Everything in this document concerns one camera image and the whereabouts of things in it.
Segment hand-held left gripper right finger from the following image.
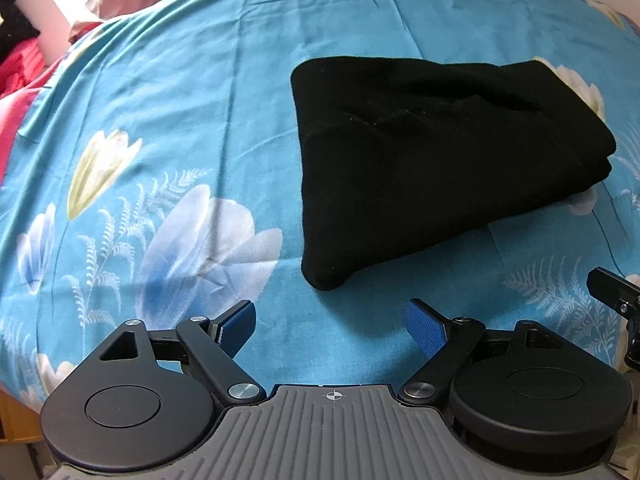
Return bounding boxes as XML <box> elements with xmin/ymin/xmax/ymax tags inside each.
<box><xmin>399</xmin><ymin>299</ymin><xmax>569</xmax><ymax>405</ymax></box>

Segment black pants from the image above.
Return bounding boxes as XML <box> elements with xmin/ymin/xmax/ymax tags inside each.
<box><xmin>290</xmin><ymin>57</ymin><xmax>617</xmax><ymax>292</ymax></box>

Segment pink bed cloth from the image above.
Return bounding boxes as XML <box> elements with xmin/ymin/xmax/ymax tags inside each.
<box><xmin>0</xmin><ymin>57</ymin><xmax>68</xmax><ymax>181</ymax></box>

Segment blue floral bedsheet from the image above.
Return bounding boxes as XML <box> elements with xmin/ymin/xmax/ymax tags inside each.
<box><xmin>0</xmin><ymin>0</ymin><xmax>640</xmax><ymax>461</ymax></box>

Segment wooden bed frame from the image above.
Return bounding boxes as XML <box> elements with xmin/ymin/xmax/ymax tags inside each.
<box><xmin>0</xmin><ymin>389</ymin><xmax>48</xmax><ymax>448</ymax></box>

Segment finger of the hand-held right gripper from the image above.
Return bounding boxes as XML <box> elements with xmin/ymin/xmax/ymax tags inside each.
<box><xmin>587</xmin><ymin>267</ymin><xmax>640</xmax><ymax>367</ymax></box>

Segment red cloth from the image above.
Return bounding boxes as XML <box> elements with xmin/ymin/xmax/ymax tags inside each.
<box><xmin>0</xmin><ymin>39</ymin><xmax>47</xmax><ymax>99</ymax></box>

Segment black hanging cloth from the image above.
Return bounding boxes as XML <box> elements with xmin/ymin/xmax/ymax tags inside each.
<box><xmin>0</xmin><ymin>0</ymin><xmax>41</xmax><ymax>63</ymax></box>

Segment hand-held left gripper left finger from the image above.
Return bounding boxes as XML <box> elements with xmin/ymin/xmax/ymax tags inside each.
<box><xmin>100</xmin><ymin>300</ymin><xmax>267</xmax><ymax>406</ymax></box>

